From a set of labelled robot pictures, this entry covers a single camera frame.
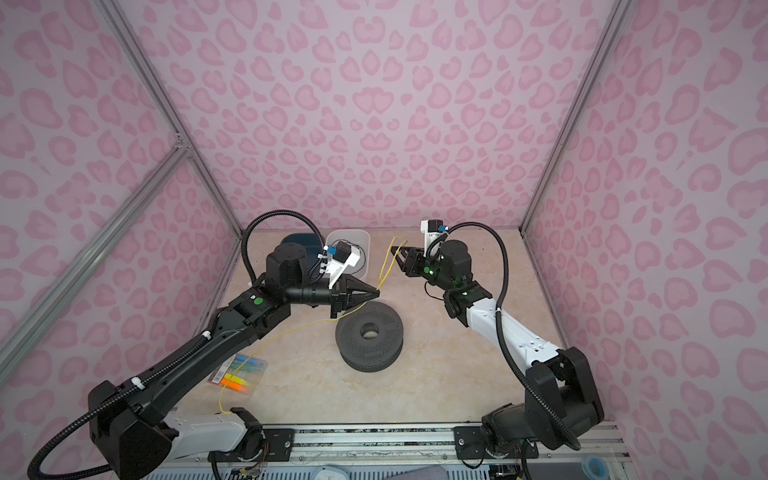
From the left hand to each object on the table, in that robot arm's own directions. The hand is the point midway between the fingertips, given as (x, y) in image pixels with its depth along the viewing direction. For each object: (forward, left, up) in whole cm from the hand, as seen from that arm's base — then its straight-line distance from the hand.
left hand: (377, 290), depth 63 cm
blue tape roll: (-29, -50, -33) cm, 66 cm away
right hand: (+16, -4, -4) cm, 17 cm away
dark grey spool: (-3, +4, -27) cm, 28 cm away
